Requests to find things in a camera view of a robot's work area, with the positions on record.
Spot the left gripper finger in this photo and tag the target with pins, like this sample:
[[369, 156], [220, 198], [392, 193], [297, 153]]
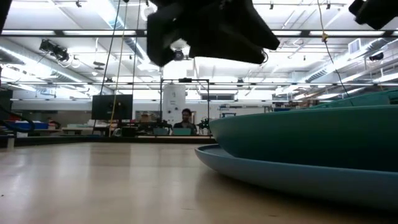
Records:
[[245, 28], [230, 51]]

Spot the large green plate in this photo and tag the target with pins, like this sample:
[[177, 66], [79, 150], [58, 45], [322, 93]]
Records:
[[295, 140]]

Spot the large blue plate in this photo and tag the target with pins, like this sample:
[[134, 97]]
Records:
[[280, 180]]

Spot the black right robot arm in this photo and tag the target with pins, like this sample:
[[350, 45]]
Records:
[[379, 12]]

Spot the white cabinet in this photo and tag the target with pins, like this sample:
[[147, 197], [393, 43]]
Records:
[[174, 99]]

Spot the person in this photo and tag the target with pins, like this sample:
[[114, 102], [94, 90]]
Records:
[[185, 119]]

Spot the black monitor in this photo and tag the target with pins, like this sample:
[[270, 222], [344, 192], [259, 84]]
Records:
[[105, 107]]

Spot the black ceiling equipment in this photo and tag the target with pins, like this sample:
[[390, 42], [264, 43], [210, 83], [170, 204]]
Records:
[[54, 49]]

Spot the blue bin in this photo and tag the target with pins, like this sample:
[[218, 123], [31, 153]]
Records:
[[28, 125]]

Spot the black metal station frame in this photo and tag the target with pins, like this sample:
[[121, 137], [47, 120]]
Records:
[[185, 80]]

